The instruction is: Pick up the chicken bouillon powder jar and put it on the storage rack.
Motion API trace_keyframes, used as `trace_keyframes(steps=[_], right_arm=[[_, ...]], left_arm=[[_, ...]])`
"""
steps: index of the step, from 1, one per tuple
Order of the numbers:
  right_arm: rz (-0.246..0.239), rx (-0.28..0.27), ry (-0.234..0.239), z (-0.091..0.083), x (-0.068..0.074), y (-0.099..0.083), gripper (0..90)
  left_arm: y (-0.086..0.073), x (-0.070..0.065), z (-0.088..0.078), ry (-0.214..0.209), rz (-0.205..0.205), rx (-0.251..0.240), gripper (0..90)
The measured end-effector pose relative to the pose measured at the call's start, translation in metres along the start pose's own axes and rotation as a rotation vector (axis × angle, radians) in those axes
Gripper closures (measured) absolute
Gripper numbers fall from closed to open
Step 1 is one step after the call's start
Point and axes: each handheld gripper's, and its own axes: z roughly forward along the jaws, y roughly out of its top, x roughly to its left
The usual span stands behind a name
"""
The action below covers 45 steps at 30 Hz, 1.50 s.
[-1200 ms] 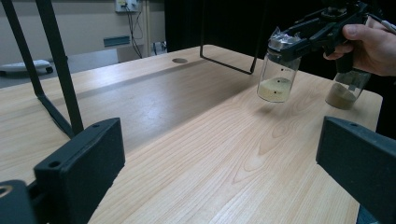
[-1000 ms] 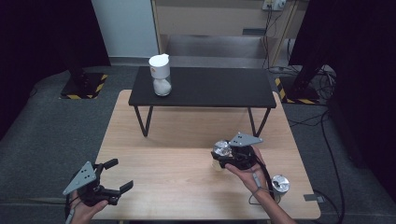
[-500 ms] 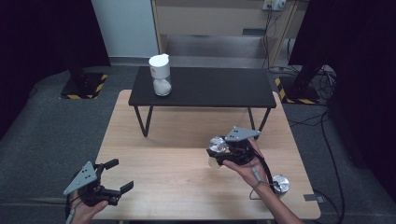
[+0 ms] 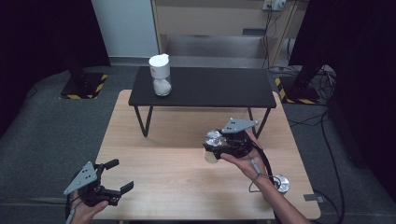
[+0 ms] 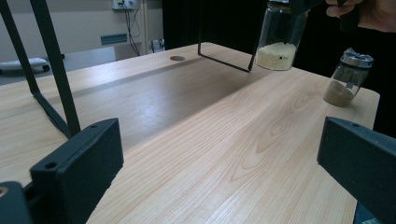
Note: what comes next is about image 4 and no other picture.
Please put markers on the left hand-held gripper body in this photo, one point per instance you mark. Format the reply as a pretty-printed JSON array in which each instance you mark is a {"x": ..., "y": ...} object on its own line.
[{"x": 83, "y": 179}]

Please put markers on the white cabinet panel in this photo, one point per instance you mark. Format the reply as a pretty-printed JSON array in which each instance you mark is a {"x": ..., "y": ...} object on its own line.
[{"x": 124, "y": 28}]

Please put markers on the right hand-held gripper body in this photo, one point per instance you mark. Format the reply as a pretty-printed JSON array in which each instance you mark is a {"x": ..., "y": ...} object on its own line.
[{"x": 238, "y": 126}]

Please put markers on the black metal shelf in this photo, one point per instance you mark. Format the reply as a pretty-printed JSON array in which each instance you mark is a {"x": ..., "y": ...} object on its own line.
[{"x": 205, "y": 87}]

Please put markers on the beige wooden cabinet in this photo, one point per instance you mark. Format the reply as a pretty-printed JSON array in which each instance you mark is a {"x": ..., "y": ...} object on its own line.
[{"x": 202, "y": 18}]

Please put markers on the grey wall box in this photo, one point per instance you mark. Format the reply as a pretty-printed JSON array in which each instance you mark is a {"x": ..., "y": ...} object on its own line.
[{"x": 253, "y": 31}]

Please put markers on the dark curtain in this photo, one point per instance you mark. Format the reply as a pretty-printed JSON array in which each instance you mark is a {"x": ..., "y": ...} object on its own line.
[{"x": 358, "y": 62}]

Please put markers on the round metal lid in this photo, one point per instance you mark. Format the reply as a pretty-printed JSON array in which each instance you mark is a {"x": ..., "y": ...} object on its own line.
[{"x": 282, "y": 183}]

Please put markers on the white-capped jar of white powder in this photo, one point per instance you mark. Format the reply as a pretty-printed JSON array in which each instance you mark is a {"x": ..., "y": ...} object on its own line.
[{"x": 160, "y": 74}]

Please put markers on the person's left hand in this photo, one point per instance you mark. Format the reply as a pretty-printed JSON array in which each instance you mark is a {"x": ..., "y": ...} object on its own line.
[{"x": 84, "y": 213}]

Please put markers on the person's right hand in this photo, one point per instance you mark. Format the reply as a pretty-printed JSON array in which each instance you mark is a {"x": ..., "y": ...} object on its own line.
[{"x": 246, "y": 166}]

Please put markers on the white wall socket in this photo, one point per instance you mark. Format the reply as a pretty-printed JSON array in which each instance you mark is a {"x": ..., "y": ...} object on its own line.
[{"x": 274, "y": 4}]

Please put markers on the grey tape strip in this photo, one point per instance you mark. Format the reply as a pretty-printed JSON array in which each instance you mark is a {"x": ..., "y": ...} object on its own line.
[{"x": 313, "y": 198}]

